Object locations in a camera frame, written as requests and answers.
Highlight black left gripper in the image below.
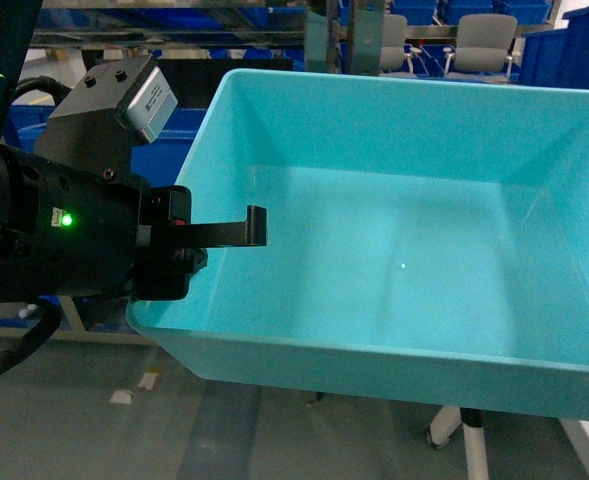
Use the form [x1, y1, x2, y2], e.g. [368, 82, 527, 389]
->
[0, 147, 267, 301]

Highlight teal plastic bin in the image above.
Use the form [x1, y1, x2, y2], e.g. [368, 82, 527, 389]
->
[127, 69, 589, 420]

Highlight large blue crate right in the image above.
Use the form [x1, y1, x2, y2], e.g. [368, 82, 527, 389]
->
[519, 6, 589, 90]

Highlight grey office chair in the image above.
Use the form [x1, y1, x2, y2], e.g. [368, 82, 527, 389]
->
[379, 14, 421, 78]
[443, 14, 517, 77]

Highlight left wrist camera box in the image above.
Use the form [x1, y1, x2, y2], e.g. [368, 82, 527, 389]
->
[33, 55, 178, 185]

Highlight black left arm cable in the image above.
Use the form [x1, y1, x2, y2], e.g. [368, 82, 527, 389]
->
[0, 299, 63, 391]

